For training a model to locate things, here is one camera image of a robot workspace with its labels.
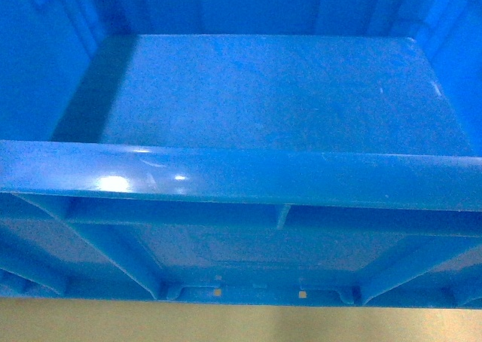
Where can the blue plastic crate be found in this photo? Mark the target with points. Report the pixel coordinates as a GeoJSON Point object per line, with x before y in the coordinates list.
{"type": "Point", "coordinates": [281, 152]}

